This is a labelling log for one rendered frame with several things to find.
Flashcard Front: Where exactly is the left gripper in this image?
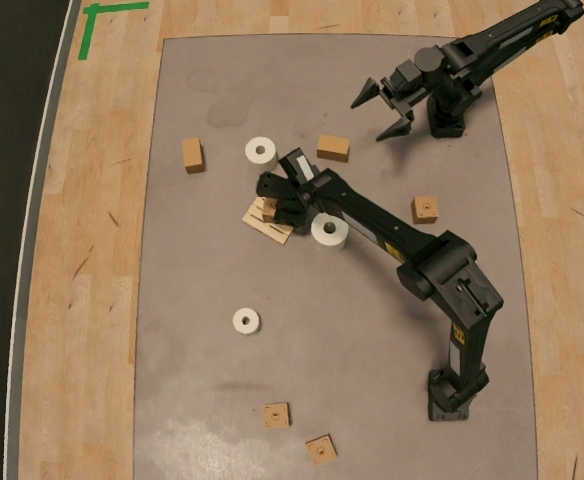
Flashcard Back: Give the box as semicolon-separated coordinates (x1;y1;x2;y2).
272;185;311;228

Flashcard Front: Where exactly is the small wooden pallet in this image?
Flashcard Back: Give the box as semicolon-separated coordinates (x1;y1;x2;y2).
242;197;294;245

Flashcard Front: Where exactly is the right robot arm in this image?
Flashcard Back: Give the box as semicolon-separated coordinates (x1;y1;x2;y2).
389;0;584;133

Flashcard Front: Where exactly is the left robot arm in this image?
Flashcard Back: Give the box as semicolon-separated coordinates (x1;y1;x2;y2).
255;147;504;421

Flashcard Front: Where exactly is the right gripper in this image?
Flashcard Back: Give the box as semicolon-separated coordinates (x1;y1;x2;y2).
350;77;414;142

